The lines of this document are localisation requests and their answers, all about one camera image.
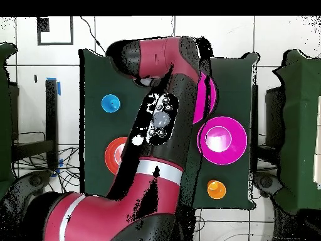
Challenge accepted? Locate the pink plastic bowl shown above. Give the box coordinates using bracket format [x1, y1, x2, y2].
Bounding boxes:
[196, 115, 248, 166]
[192, 71, 218, 125]

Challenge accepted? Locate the red-orange plastic bowl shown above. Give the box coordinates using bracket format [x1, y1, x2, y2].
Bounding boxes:
[104, 136, 129, 176]

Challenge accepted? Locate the light blue plastic cup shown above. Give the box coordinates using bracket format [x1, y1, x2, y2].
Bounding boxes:
[100, 94, 122, 114]

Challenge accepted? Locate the orange plastic cup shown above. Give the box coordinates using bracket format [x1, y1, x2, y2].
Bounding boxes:
[207, 179, 227, 200]

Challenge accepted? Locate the dark green table cloth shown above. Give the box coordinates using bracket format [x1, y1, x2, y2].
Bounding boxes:
[78, 48, 260, 210]

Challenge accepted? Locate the black metal stand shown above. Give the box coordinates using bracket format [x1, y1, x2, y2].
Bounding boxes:
[11, 78, 60, 170]
[250, 83, 260, 174]

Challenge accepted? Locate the black tape square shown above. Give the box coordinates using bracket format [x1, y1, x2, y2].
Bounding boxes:
[36, 16, 74, 46]

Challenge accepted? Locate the green-covered side table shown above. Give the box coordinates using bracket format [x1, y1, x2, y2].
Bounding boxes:
[0, 42, 21, 201]
[273, 48, 321, 214]

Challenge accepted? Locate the tangle of floor cables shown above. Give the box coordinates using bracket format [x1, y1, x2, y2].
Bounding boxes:
[12, 130, 81, 194]

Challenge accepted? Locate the thin black cable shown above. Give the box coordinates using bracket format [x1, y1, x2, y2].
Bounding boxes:
[80, 16, 109, 56]

